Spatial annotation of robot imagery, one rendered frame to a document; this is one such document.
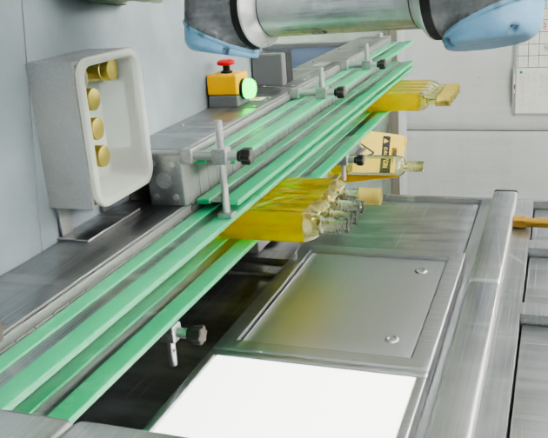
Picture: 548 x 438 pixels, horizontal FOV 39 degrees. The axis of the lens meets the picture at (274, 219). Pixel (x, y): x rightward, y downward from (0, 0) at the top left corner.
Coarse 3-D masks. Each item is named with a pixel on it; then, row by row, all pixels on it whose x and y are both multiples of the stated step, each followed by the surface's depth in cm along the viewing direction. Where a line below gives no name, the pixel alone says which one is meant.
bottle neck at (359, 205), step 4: (340, 200) 146; (344, 200) 146; (348, 200) 145; (352, 200) 145; (356, 200) 145; (360, 200) 145; (340, 204) 145; (344, 204) 145; (348, 204) 145; (352, 204) 144; (356, 204) 144; (360, 204) 144; (364, 204) 146; (340, 208) 145; (344, 208) 145; (348, 208) 145; (352, 208) 145; (356, 208) 144; (360, 208) 144; (364, 208) 146; (360, 212) 144; (364, 212) 146
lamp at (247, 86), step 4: (240, 80) 168; (244, 80) 167; (248, 80) 167; (252, 80) 168; (240, 84) 167; (244, 84) 167; (248, 84) 167; (252, 84) 167; (256, 84) 169; (240, 88) 167; (244, 88) 167; (248, 88) 167; (252, 88) 167; (256, 88) 169; (240, 92) 167; (244, 92) 167; (248, 92) 167; (252, 92) 167; (256, 92) 169; (244, 96) 168; (248, 96) 168; (252, 96) 168
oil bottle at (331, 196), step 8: (272, 192) 149; (280, 192) 148; (288, 192) 148; (296, 192) 148; (304, 192) 147; (312, 192) 147; (320, 192) 146; (328, 192) 146; (336, 192) 147; (328, 200) 145; (336, 200) 146; (336, 208) 145
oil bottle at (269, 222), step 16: (256, 208) 139; (272, 208) 138; (288, 208) 138; (304, 208) 137; (240, 224) 139; (256, 224) 138; (272, 224) 137; (288, 224) 136; (304, 224) 134; (272, 240) 138; (288, 240) 137; (304, 240) 136
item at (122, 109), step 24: (120, 72) 124; (120, 96) 126; (120, 120) 127; (144, 120) 126; (96, 144) 126; (120, 144) 129; (144, 144) 128; (96, 168) 113; (120, 168) 130; (144, 168) 129; (96, 192) 114; (120, 192) 120
